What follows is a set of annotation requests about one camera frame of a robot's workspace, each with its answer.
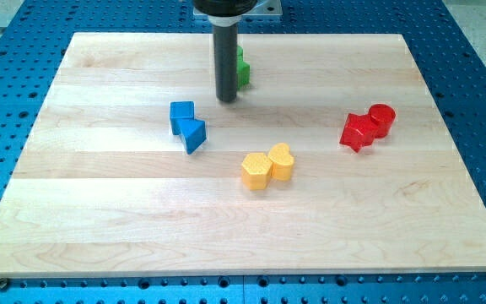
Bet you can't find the green block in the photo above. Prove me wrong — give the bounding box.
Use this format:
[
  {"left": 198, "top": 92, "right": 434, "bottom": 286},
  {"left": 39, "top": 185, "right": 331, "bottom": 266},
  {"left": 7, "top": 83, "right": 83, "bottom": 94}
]
[{"left": 236, "top": 46, "right": 251, "bottom": 90}]

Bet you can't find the yellow hexagon block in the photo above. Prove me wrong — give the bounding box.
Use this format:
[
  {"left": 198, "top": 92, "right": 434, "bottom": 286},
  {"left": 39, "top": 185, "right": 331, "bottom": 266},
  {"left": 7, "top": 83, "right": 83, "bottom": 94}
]
[{"left": 241, "top": 152, "right": 273, "bottom": 190}]

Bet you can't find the red cylinder block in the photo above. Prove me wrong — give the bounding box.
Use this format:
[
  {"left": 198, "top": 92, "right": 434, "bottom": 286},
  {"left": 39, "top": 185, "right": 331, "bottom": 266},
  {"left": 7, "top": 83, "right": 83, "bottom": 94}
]
[{"left": 368, "top": 104, "right": 396, "bottom": 138}]

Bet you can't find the black robot arm flange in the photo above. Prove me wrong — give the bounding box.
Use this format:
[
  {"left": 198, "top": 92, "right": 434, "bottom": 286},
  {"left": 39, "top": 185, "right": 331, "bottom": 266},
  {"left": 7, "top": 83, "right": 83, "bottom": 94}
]
[{"left": 192, "top": 0, "right": 257, "bottom": 19}]

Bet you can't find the blue triangle block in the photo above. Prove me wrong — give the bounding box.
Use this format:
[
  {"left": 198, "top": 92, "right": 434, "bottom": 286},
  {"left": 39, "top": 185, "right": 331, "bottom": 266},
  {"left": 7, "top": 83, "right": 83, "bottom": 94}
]
[{"left": 177, "top": 119, "right": 207, "bottom": 155}]

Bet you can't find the blue cube block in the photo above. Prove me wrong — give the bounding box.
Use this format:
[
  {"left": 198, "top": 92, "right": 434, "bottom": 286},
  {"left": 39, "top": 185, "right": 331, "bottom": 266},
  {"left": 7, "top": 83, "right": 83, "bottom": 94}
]
[{"left": 170, "top": 100, "right": 194, "bottom": 135}]

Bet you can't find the red star block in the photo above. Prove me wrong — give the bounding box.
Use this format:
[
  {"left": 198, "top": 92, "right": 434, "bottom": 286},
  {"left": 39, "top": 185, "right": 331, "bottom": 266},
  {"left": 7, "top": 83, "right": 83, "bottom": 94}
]
[{"left": 339, "top": 113, "right": 378, "bottom": 153}]

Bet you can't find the grey metal mounting plate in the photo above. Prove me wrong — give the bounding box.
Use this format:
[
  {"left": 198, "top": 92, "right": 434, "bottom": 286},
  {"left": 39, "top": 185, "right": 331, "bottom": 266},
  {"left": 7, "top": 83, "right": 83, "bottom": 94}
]
[{"left": 192, "top": 0, "right": 283, "bottom": 24}]

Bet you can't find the yellow heart block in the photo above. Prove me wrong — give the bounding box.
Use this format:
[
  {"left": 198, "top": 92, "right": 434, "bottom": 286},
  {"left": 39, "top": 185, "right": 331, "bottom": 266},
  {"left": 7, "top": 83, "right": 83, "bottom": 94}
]
[{"left": 267, "top": 143, "right": 294, "bottom": 181}]

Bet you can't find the left brass corner screw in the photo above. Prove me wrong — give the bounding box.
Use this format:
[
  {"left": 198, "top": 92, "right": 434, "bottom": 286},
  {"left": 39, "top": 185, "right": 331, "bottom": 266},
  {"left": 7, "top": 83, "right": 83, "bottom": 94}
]
[{"left": 0, "top": 278, "right": 10, "bottom": 291}]

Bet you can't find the light wooden board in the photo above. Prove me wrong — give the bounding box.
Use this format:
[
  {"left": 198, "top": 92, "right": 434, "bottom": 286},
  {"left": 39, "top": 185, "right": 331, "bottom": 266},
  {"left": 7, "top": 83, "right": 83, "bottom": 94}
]
[{"left": 0, "top": 33, "right": 486, "bottom": 278}]

